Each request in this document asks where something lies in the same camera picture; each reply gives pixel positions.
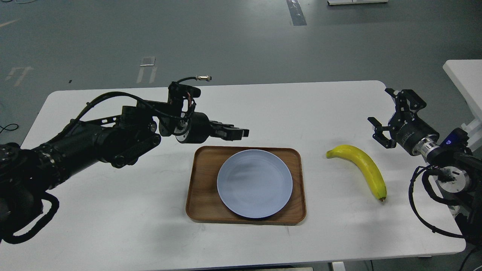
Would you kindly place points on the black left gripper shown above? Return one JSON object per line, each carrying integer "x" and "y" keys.
{"x": 199, "y": 128}

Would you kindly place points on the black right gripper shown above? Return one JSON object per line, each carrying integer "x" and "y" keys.
{"x": 406, "y": 129}

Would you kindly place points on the light blue round plate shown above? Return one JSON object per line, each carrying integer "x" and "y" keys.
{"x": 254, "y": 183}

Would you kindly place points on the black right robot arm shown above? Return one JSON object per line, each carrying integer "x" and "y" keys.
{"x": 452, "y": 175}

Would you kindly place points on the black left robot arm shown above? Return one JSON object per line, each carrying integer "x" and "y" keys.
{"x": 115, "y": 128}

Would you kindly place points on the yellow banana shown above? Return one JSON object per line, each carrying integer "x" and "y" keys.
{"x": 366, "y": 165}

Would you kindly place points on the brown wooden tray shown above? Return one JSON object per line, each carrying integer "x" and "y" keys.
{"x": 204, "y": 205}

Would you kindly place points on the white side table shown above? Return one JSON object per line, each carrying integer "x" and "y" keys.
{"x": 466, "y": 75}

